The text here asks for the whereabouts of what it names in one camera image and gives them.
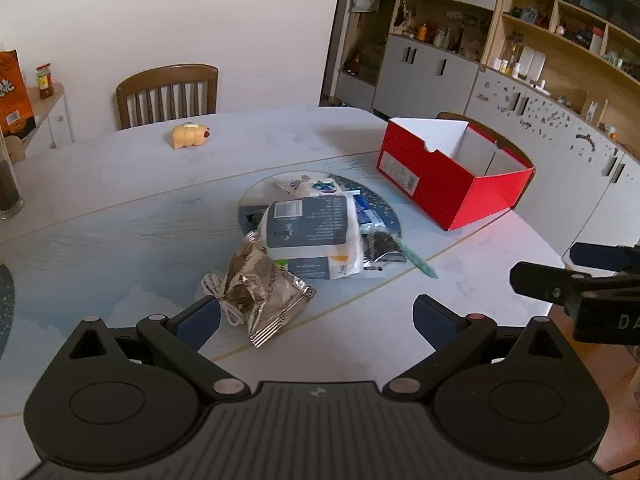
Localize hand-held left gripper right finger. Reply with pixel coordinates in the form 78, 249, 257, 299
382, 295, 571, 403

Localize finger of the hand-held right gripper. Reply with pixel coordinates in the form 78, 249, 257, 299
510, 261, 593, 306
570, 241, 640, 273

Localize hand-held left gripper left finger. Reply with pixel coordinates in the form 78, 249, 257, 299
65, 295, 251, 403

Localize white cable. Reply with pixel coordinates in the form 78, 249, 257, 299
201, 271, 246, 328

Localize teal plastic stick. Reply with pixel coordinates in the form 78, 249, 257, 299
385, 232, 439, 280

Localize silver foil snack bag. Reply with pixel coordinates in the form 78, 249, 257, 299
221, 231, 318, 348

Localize black seaweed packet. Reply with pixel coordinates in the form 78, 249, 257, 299
360, 227, 408, 266
245, 207, 271, 231

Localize blue white snack packet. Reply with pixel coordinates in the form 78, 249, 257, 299
350, 191, 386, 233

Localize red cardboard box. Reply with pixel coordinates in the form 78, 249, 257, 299
376, 117, 536, 232

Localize white grey tissue pack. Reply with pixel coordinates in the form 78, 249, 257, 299
265, 195, 363, 281

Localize blueberry bread packet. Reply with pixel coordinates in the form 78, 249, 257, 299
274, 172, 346, 198

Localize white patterned desktop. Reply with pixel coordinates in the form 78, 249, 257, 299
0, 105, 567, 480

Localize round blue patterned turntable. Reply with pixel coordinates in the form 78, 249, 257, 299
236, 171, 403, 281

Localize yellow plush toy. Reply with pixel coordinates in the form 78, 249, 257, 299
171, 122, 210, 150

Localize dark blue speckled mat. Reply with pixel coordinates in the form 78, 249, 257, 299
0, 262, 16, 357

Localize white plastic container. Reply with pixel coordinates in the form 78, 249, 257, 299
522, 46, 546, 78

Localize white side cabinet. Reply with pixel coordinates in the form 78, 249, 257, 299
20, 82, 76, 151

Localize small cardboard box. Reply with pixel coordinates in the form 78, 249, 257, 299
4, 136, 27, 163

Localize red-lid sauce jar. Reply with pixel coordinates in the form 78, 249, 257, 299
36, 63, 55, 100

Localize orange snack bag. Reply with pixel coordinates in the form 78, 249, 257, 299
0, 50, 35, 140

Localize grey wooden wall cabinet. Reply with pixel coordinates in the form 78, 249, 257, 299
332, 0, 640, 261

